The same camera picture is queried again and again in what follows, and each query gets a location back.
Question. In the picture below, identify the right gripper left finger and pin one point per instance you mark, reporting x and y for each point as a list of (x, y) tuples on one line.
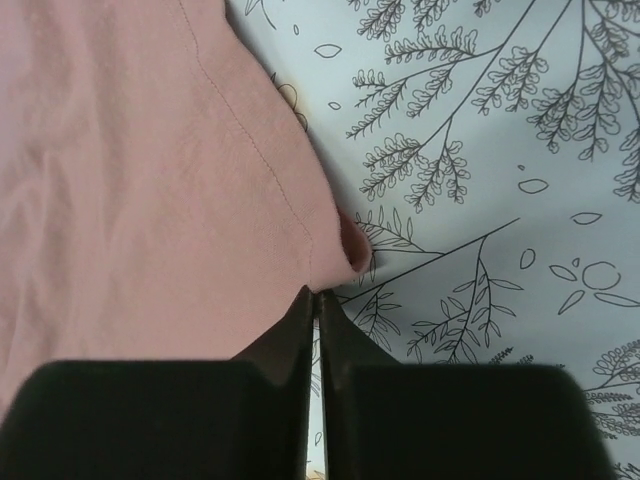
[(242, 418)]

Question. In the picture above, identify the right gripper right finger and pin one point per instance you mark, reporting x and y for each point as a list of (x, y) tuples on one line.
[(388, 420)]

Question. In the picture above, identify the pink t shirt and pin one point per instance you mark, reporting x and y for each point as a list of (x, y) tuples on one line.
[(159, 197)]

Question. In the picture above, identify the floral table cloth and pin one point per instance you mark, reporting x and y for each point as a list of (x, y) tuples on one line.
[(490, 152)]

